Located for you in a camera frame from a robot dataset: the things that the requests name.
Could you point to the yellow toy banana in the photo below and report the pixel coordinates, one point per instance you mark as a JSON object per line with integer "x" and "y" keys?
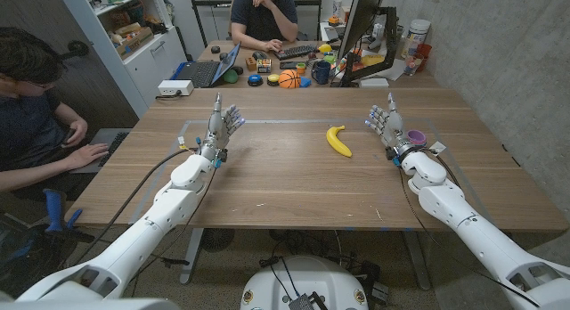
{"x": 335, "y": 141}

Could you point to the black device on torso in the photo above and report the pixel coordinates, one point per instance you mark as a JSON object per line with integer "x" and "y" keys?
{"x": 303, "y": 303}

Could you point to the orange toy basketball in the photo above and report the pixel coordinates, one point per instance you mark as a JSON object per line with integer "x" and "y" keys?
{"x": 289, "y": 79}

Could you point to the white power strip box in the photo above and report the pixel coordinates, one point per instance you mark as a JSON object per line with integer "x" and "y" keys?
{"x": 174, "y": 87}

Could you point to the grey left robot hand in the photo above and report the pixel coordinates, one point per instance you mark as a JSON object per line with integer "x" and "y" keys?
{"x": 217, "y": 132}

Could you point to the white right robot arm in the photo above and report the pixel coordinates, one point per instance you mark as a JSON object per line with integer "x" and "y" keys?
{"x": 445, "y": 198}

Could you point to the cardboard box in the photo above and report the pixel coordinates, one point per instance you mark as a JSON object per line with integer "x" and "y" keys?
{"x": 133, "y": 43}

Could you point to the person in dark polo shirt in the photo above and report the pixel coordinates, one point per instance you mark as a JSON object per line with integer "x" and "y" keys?
{"x": 258, "y": 16}

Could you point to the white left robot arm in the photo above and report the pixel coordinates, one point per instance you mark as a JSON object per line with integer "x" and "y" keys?
{"x": 178, "y": 203}

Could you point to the stacked colourful toy cups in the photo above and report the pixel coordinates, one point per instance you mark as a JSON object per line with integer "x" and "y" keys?
{"x": 417, "y": 136}

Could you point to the flat white box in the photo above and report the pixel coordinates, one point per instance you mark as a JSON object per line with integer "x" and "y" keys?
{"x": 374, "y": 83}

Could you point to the open blue laptop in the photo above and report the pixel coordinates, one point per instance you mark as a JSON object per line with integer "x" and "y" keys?
{"x": 200, "y": 71}

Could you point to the dark blue mug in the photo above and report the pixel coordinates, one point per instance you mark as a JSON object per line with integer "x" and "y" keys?
{"x": 321, "y": 73}

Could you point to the white shelf cabinet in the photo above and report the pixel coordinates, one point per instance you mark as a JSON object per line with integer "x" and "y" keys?
{"x": 151, "y": 65}

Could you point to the black monitor stand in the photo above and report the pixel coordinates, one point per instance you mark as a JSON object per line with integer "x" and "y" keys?
{"x": 391, "y": 38}

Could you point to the black floor fan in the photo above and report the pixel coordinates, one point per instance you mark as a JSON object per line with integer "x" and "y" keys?
{"x": 217, "y": 239}

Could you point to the black computer mouse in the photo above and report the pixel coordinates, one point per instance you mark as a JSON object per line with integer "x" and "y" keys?
{"x": 260, "y": 55}

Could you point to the blue round puck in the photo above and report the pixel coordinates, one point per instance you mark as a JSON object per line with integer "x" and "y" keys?
{"x": 255, "y": 80}

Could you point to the green ball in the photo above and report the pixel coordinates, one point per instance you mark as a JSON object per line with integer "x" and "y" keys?
{"x": 230, "y": 76}

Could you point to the white wipes canister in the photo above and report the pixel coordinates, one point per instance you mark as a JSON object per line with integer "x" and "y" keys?
{"x": 416, "y": 36}

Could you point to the yellow and black disc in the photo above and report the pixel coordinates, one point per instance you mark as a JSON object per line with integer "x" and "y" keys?
{"x": 273, "y": 79}

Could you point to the grey laptop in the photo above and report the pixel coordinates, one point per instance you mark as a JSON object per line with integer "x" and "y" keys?
{"x": 107, "y": 138}

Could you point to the small blue block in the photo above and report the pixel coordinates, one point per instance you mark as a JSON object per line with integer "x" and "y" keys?
{"x": 305, "y": 82}

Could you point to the grey table leg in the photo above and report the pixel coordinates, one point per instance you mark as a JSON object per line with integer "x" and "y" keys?
{"x": 189, "y": 265}
{"x": 418, "y": 265}

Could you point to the blue chair armrest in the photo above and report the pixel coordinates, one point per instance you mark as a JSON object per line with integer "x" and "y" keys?
{"x": 54, "y": 209}

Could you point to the clear drinking glass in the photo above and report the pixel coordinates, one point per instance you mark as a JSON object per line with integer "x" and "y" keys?
{"x": 411, "y": 66}

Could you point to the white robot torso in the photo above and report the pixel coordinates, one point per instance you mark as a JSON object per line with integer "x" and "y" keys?
{"x": 307, "y": 279}

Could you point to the dark-haired person in navy shirt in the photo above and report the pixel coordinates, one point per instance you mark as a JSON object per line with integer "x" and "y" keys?
{"x": 26, "y": 123}

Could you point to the black keyboard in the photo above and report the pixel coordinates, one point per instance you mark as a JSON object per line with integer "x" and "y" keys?
{"x": 296, "y": 51}

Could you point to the yellow toy lemon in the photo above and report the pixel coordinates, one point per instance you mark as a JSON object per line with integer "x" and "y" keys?
{"x": 325, "y": 48}

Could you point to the brown wooden block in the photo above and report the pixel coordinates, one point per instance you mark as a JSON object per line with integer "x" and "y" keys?
{"x": 251, "y": 64}

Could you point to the black smartphone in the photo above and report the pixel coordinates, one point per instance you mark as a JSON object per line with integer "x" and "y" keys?
{"x": 288, "y": 65}

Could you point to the black computer monitor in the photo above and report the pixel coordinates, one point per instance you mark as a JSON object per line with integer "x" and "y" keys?
{"x": 363, "y": 16}

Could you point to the small orange cup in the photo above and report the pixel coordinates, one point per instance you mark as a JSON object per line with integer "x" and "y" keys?
{"x": 301, "y": 68}

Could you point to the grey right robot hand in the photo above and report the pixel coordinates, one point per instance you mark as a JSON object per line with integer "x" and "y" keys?
{"x": 393, "y": 127}

